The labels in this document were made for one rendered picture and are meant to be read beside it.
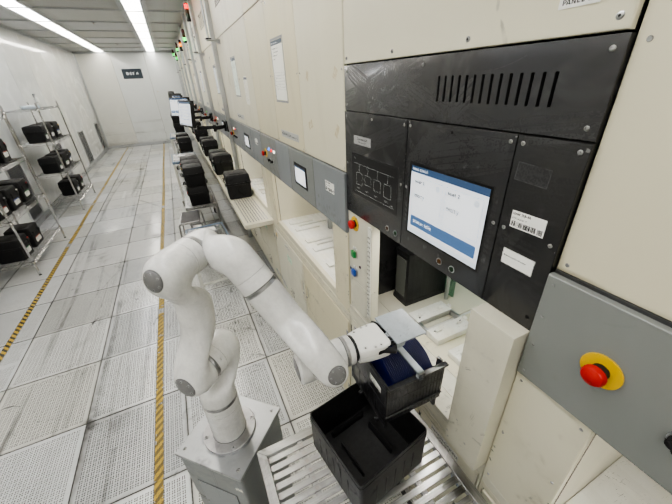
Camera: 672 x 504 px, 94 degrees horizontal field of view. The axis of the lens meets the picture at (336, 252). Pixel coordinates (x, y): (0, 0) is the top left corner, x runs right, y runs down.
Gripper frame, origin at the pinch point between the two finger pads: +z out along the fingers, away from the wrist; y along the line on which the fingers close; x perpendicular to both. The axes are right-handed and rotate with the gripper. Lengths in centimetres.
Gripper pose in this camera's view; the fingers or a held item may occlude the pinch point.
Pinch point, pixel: (397, 330)
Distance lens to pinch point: 98.0
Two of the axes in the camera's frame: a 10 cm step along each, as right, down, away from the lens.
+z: 9.0, -2.4, 3.5
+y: 4.2, 4.3, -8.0
